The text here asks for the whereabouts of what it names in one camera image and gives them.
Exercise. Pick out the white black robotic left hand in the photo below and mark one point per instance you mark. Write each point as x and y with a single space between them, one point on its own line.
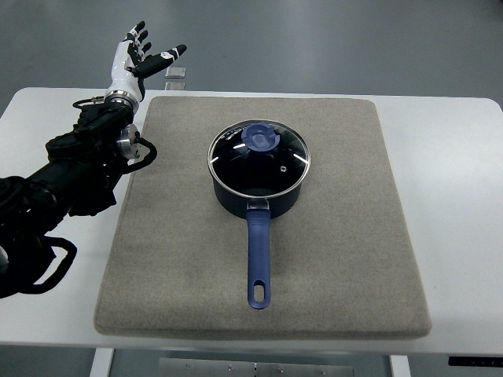
132 65

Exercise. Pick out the glass pot lid blue knob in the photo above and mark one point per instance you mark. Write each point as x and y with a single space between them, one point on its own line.
258 158

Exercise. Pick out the clear square floor marker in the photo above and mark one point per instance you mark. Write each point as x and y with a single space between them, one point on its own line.
175 73

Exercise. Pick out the lower clear floor marker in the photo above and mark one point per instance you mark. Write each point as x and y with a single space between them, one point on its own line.
174 85

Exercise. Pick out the beige fabric mat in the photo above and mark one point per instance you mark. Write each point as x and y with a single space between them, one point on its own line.
338 264

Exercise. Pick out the white left table leg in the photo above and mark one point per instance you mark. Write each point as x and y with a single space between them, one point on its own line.
102 362

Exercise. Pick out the white table leg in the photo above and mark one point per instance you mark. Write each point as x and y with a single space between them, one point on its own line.
102 362
399 366

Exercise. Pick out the metal plate under table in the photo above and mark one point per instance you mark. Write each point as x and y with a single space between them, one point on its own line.
194 367

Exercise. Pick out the white right table leg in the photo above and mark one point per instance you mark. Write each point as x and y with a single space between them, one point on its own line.
399 366

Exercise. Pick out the black table control panel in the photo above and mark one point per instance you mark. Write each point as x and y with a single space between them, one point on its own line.
475 362

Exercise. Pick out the dark saucepan blue handle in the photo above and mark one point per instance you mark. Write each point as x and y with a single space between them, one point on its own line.
258 212

